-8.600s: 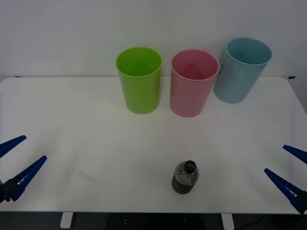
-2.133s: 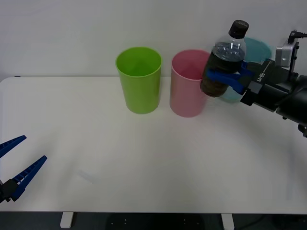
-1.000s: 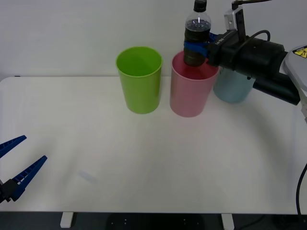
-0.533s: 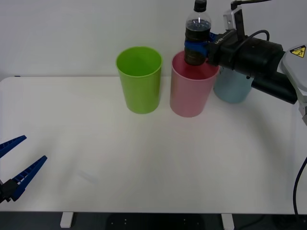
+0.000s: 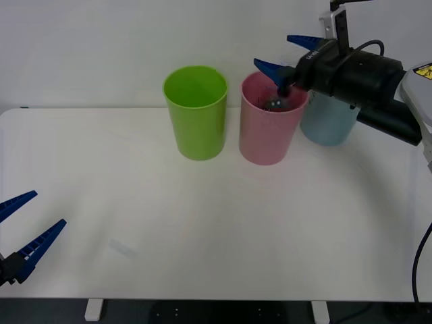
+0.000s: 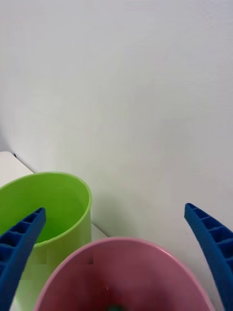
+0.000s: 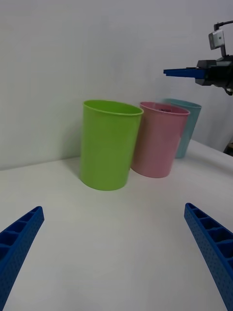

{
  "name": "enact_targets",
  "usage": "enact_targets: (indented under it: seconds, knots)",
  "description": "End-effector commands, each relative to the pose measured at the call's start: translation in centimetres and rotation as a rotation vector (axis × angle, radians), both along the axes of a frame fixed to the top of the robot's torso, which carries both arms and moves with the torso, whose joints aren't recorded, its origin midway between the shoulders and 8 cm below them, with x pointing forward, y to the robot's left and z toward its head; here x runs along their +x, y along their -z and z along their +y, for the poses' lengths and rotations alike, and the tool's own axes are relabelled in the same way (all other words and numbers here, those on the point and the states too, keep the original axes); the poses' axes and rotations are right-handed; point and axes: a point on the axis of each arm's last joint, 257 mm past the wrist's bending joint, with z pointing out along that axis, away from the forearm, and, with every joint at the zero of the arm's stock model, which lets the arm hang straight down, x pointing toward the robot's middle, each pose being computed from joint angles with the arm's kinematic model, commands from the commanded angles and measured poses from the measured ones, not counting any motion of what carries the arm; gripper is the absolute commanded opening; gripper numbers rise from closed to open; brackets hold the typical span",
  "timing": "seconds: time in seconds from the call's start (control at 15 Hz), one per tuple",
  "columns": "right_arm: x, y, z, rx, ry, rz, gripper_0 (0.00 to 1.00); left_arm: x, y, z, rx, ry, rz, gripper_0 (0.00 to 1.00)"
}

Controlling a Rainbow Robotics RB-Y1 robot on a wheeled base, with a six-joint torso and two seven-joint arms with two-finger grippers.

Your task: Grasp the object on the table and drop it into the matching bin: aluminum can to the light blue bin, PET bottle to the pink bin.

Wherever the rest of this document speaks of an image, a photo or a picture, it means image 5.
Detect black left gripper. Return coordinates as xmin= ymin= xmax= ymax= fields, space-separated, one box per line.
xmin=0 ymin=190 xmax=68 ymax=288

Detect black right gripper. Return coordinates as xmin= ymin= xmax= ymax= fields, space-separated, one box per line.
xmin=253 ymin=34 xmax=352 ymax=98

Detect dark drink plastic bottle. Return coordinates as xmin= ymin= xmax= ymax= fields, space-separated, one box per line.
xmin=262 ymin=86 xmax=295 ymax=113

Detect pale blue plastic waste bin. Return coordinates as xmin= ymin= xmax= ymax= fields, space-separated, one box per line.
xmin=299 ymin=90 xmax=358 ymax=147

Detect pink plastic waste bin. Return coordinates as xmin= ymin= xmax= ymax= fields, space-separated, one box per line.
xmin=238 ymin=71 xmax=311 ymax=166

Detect white table leg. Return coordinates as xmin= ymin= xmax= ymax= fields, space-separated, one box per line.
xmin=84 ymin=299 xmax=104 ymax=321
xmin=310 ymin=301 xmax=330 ymax=324

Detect green plastic waste bin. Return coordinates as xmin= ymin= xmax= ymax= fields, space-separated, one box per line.
xmin=162 ymin=65 xmax=229 ymax=161

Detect black cable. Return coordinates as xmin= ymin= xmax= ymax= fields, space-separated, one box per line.
xmin=412 ymin=221 xmax=432 ymax=304

